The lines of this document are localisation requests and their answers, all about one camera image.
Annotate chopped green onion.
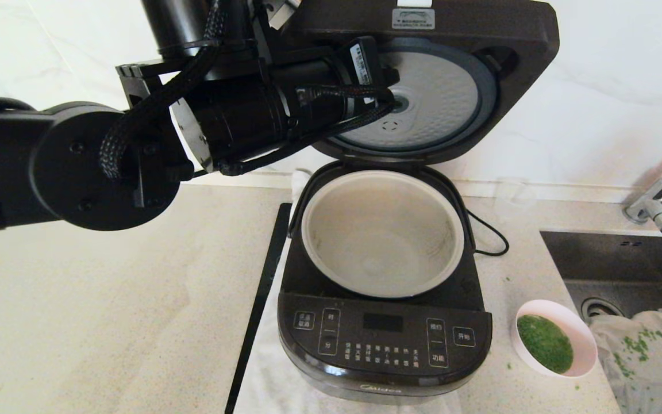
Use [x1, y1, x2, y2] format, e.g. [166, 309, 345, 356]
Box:
[517, 315, 574, 374]

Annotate pink bowl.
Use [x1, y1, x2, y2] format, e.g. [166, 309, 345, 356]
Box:
[511, 299, 598, 378]

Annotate grey inner pot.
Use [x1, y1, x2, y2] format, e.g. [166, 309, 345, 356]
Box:
[301, 170, 465, 298]

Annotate black rice cooker base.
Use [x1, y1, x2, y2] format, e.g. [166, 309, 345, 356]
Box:
[278, 161, 493, 403]

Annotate white paper tag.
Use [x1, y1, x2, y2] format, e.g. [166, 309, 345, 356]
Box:
[265, 0, 300, 29]

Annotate clear plastic measuring cup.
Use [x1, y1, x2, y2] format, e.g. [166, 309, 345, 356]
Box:
[493, 177, 537, 216]

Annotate steel sink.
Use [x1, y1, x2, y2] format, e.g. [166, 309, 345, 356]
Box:
[540, 231, 662, 414]

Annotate chrome faucet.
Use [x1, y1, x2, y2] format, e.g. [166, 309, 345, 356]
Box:
[621, 151, 662, 235]

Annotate white towel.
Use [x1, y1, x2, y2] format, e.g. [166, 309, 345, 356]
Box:
[233, 168, 464, 414]

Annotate white crumpled cloth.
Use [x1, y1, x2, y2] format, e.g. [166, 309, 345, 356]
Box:
[588, 309, 662, 414]

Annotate thin black cable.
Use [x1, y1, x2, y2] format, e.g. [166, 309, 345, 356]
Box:
[218, 85, 398, 176]

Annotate black power cord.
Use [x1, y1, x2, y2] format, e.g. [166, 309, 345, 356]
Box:
[466, 210, 510, 257]

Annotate thick black braided cable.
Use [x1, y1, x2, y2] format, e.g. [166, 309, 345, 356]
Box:
[98, 0, 228, 180]

